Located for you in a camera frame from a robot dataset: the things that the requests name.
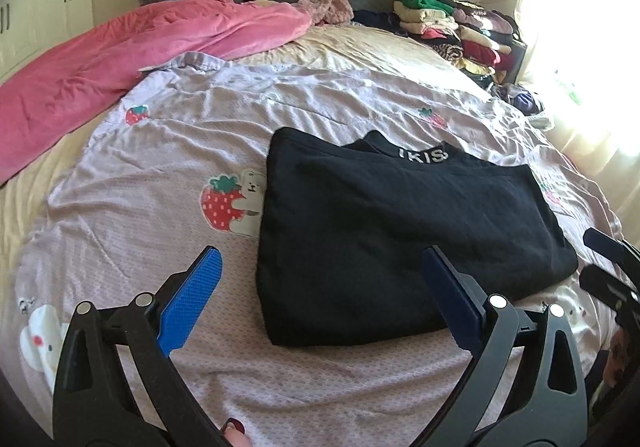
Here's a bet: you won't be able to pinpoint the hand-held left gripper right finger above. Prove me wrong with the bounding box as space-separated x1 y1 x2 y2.
422 245 589 428

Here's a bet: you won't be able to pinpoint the lilac strawberry print quilt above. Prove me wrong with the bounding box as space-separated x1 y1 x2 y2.
10 52 632 447

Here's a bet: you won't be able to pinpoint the dark bedside cabinet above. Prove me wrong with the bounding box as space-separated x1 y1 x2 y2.
510 39 529 84

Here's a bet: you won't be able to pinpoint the pink fluffy garment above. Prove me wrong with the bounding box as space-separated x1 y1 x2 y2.
294 0 355 26

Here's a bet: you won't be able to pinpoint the pink blanket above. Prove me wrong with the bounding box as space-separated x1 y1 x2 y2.
0 0 312 188

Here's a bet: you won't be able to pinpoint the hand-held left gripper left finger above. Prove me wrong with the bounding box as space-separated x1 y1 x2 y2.
52 245 224 428

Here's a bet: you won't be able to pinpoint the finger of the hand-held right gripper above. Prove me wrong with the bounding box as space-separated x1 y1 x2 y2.
582 227 640 274
579 264 637 309

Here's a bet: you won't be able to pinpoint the white wardrobe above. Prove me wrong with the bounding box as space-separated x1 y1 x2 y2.
0 0 97 84

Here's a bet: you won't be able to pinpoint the dark navy clothes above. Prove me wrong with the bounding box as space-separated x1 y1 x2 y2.
352 9 402 34

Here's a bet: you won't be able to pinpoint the pale curtain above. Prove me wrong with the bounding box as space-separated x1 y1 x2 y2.
515 0 640 178

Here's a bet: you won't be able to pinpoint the beige bed sheet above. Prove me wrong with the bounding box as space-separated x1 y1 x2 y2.
0 23 493 228

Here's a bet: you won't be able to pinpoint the pile of folded clothes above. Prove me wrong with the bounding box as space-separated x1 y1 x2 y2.
392 0 522 78

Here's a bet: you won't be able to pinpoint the black sweater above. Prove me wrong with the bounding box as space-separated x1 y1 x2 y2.
257 127 581 348

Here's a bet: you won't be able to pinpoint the person's left hand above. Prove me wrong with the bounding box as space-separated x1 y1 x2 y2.
222 418 252 447

